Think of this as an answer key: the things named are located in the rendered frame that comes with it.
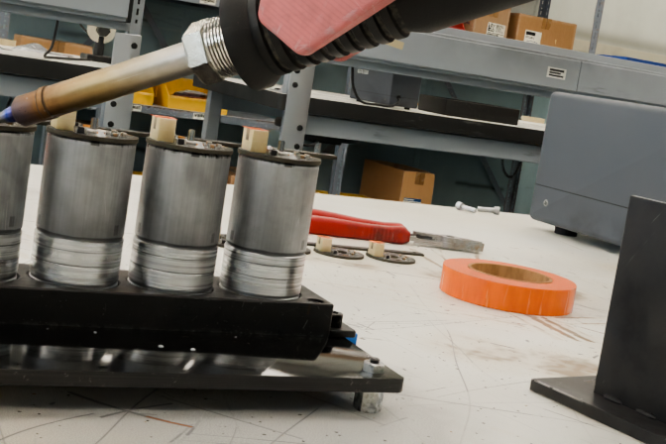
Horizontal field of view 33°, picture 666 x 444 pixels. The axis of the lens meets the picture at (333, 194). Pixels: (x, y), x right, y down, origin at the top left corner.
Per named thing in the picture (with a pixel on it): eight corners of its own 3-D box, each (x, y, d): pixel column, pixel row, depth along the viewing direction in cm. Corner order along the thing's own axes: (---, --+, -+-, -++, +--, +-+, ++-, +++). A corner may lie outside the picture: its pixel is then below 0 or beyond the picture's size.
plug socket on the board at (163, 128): (182, 144, 32) (185, 120, 32) (153, 141, 31) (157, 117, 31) (174, 140, 32) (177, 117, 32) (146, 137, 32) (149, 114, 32)
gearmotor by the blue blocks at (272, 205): (307, 330, 33) (334, 161, 33) (230, 327, 32) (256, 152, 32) (277, 309, 36) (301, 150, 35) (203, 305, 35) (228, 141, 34)
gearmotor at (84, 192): (123, 322, 31) (148, 139, 30) (33, 318, 30) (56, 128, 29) (102, 299, 33) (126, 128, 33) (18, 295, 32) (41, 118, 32)
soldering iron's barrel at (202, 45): (7, 142, 28) (235, 70, 26) (-7, 81, 28) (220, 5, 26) (42, 142, 29) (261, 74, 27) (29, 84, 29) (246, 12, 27)
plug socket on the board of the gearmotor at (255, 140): (274, 155, 33) (277, 132, 33) (247, 152, 33) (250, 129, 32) (264, 151, 34) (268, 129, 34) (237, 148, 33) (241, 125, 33)
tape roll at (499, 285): (433, 276, 53) (438, 251, 53) (558, 294, 53) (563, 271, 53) (444, 301, 47) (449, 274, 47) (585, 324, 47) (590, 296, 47)
